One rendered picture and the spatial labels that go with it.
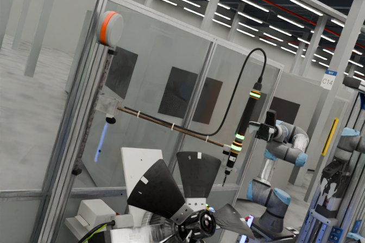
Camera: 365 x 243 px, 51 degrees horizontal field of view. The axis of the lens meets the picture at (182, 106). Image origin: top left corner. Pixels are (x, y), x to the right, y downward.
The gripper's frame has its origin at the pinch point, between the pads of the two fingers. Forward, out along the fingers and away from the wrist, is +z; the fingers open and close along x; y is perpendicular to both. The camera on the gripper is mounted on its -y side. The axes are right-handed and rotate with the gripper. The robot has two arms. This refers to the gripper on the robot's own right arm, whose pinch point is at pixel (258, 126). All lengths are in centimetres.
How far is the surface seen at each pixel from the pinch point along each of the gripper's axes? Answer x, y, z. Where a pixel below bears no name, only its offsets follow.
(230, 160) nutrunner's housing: -0.2, 16.6, 18.5
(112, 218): 24, 52, 55
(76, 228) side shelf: 61, 80, 35
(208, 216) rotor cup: -1.5, 42.2, 23.7
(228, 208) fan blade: 2.9, 45.2, -5.9
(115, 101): 51, 8, 45
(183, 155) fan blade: 24.1, 24.5, 17.9
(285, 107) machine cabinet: 128, 3, -401
